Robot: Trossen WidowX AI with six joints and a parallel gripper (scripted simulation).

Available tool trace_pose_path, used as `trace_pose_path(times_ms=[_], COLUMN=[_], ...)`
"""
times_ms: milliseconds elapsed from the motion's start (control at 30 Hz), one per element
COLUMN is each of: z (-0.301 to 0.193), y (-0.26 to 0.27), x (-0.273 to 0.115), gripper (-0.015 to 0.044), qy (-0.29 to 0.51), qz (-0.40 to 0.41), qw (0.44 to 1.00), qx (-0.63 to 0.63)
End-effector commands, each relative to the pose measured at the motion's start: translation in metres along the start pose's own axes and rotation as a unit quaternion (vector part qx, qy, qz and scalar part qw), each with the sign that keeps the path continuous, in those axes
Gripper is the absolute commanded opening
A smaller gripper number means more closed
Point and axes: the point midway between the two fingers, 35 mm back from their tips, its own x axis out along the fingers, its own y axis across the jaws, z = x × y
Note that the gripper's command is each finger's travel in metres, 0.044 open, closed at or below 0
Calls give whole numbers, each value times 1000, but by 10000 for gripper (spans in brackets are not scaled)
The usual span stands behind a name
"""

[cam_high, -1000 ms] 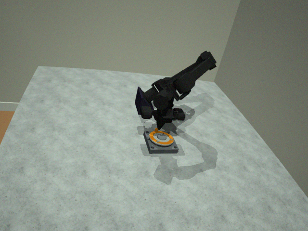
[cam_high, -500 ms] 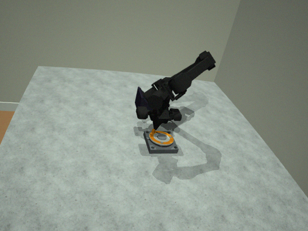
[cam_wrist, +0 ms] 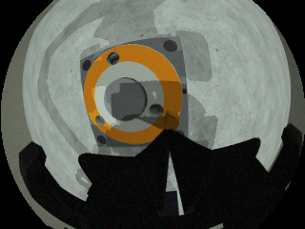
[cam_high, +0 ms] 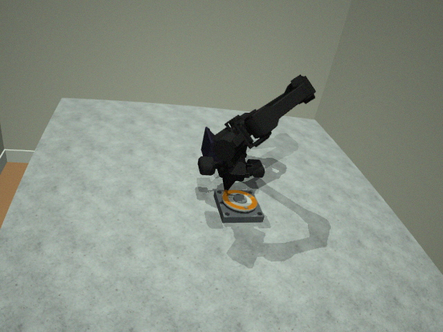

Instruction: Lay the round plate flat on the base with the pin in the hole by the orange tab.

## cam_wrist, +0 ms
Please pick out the orange round plate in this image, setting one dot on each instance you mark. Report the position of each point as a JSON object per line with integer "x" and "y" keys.
{"x": 156, "y": 74}

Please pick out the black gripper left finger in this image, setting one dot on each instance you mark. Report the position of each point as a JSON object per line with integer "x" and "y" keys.
{"x": 147, "y": 170}

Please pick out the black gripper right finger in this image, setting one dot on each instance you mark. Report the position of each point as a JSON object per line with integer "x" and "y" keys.
{"x": 194, "y": 165}

